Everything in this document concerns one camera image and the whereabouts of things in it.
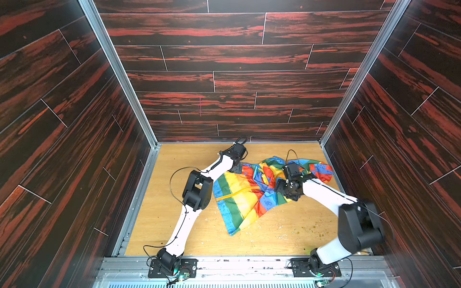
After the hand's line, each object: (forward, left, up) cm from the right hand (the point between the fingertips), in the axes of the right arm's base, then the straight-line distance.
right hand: (284, 189), depth 93 cm
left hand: (+15, +29, -3) cm, 33 cm away
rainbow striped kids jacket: (-4, +22, -2) cm, 22 cm away
